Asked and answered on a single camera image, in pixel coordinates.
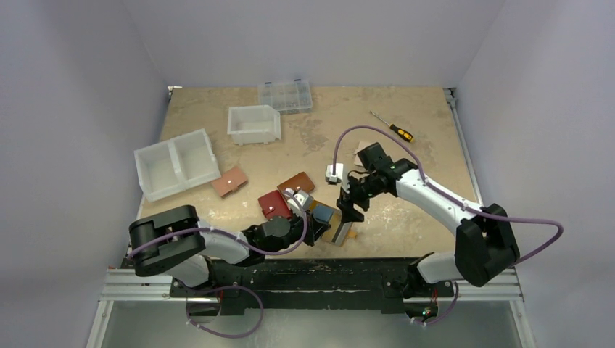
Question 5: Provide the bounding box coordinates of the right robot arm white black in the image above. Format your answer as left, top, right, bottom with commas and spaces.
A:
326, 143, 520, 296

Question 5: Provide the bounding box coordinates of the brown leather card holder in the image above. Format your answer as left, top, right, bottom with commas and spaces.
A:
276, 172, 315, 196

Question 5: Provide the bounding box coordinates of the light blue credit card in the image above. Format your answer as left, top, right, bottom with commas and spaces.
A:
311, 203, 335, 225

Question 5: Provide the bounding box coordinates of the yellow black screwdriver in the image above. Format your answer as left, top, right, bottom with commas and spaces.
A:
370, 110, 414, 143

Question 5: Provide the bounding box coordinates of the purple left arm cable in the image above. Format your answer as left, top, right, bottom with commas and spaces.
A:
126, 189, 310, 262

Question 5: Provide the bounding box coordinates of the clear compartment organizer box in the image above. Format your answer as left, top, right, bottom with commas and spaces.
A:
257, 79, 313, 115

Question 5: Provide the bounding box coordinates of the white two-compartment bin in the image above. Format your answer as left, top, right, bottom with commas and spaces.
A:
133, 128, 221, 202

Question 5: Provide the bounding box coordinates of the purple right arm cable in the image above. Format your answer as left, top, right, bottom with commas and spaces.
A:
332, 125, 564, 268

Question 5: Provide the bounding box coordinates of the beige card holder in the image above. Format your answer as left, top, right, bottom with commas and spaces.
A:
353, 141, 371, 167

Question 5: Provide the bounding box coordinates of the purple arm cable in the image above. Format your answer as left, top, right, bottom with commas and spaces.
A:
332, 125, 564, 268
126, 189, 310, 262

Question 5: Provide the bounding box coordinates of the orange card holder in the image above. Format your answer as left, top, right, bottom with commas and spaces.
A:
310, 200, 342, 246

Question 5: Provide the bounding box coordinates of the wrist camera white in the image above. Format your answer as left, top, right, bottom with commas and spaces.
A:
284, 188, 314, 215
325, 163, 344, 185

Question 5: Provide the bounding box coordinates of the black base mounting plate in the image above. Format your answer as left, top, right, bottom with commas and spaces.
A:
163, 257, 455, 318

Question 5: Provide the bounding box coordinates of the aluminium frame rail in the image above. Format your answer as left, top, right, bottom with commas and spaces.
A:
86, 269, 537, 347

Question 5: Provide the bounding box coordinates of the dark red card holder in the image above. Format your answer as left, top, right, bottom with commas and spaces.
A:
257, 190, 292, 220

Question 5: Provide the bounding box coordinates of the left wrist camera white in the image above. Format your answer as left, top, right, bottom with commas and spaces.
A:
284, 188, 314, 215

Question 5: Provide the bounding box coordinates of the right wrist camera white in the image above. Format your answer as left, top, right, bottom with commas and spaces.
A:
325, 163, 344, 185

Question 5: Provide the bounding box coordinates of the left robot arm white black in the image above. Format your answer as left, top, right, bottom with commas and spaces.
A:
126, 205, 331, 297

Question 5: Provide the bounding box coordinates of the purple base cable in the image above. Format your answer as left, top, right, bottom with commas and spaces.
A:
185, 284, 265, 339

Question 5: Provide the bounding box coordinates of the pink tan card holder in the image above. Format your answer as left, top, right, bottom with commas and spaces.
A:
211, 166, 248, 198

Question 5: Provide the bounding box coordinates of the white small open bin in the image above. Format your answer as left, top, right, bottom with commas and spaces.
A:
227, 105, 282, 146

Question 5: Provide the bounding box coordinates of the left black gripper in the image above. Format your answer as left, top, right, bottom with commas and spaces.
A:
265, 208, 329, 255

